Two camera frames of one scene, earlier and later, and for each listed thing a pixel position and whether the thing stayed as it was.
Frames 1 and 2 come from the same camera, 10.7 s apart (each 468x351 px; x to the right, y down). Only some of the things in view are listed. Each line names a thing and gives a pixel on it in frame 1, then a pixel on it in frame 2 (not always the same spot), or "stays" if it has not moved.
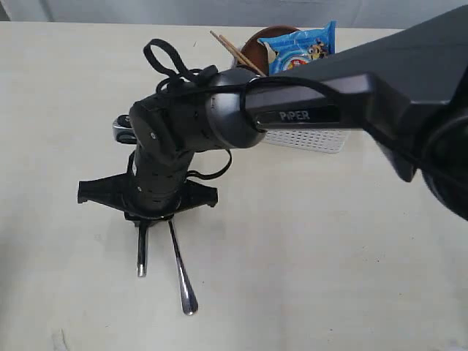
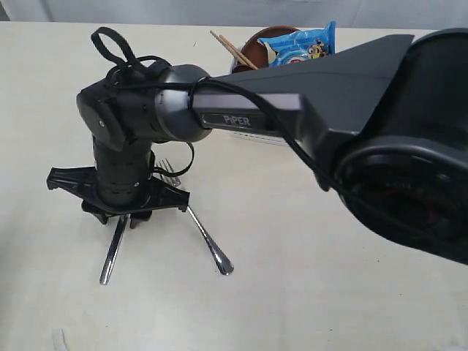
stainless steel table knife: [142, 250] -> [113, 252]
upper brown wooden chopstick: [228, 49] stays
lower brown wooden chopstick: [243, 55] stays
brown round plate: [256, 51] stays
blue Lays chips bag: [301, 46] stays
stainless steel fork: [189, 300] -> [224, 264]
